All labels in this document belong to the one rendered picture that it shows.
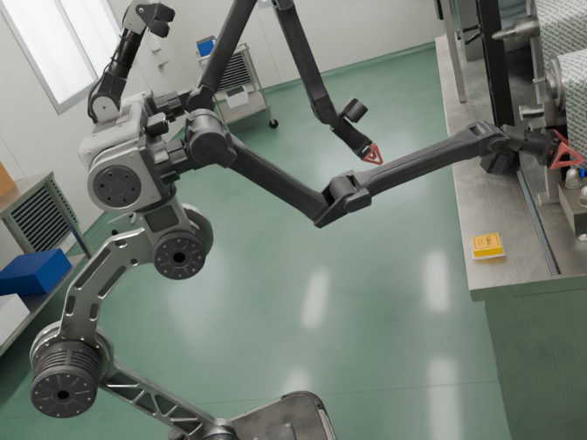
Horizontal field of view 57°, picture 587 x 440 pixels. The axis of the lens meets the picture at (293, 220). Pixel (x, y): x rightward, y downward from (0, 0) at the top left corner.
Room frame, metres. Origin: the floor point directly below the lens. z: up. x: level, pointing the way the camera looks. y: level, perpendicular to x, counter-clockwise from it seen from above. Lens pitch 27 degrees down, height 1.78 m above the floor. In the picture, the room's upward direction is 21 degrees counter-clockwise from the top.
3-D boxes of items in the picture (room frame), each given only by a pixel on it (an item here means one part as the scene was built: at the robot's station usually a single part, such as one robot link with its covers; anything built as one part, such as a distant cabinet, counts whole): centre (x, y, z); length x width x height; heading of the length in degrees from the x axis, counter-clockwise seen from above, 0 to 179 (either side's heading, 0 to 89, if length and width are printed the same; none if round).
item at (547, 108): (1.28, -0.71, 1.05); 0.06 x 0.05 x 0.31; 69
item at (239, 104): (6.02, 0.10, 0.51); 0.91 x 0.58 x 1.02; 3
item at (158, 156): (1.10, 0.20, 1.45); 0.09 x 0.08 x 0.12; 3
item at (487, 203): (2.09, -1.10, 0.88); 2.52 x 0.66 x 0.04; 159
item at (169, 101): (1.60, 0.23, 1.45); 0.09 x 0.08 x 0.12; 3
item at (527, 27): (1.47, -0.80, 1.33); 0.06 x 0.06 x 0.06; 69
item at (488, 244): (1.16, -0.46, 0.91); 0.07 x 0.07 x 0.02; 69
